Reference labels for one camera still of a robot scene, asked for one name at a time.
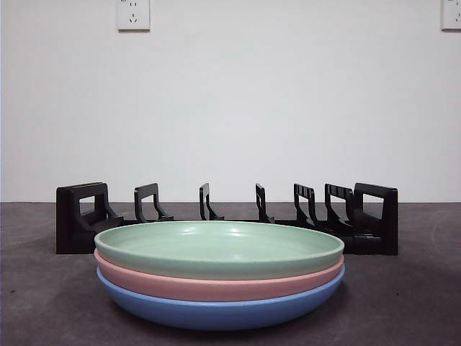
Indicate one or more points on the pale green round plate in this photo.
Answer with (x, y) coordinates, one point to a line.
(216, 248)

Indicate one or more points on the pink round plate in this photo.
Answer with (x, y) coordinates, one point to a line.
(216, 288)

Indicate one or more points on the blue round plate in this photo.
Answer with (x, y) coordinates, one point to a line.
(216, 313)

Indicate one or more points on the black plastic dish rack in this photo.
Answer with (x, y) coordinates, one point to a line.
(374, 216)

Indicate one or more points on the white wall socket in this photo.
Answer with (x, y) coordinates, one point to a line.
(133, 16)
(452, 14)

